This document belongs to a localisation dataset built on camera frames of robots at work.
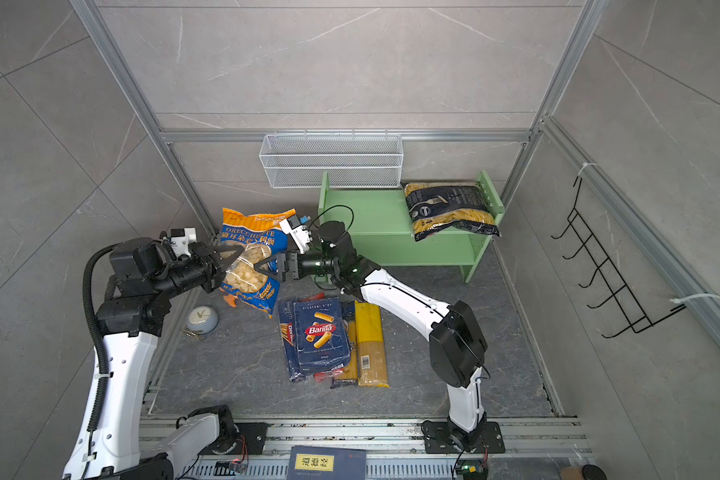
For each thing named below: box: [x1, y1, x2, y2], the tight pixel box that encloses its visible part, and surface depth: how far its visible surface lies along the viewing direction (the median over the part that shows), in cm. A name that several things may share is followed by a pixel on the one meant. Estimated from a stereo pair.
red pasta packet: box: [313, 367, 345, 383], surface depth 83 cm
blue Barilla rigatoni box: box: [293, 297, 351, 374], surface depth 84 cm
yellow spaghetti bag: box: [354, 300, 390, 388], surface depth 89 cm
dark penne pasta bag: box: [400, 181, 502, 242], surface depth 83 cm
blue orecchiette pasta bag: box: [219, 207, 297, 318], surface depth 67 cm
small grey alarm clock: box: [187, 305, 219, 335], surface depth 93 cm
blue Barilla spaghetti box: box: [278, 300, 303, 383], surface depth 87 cm
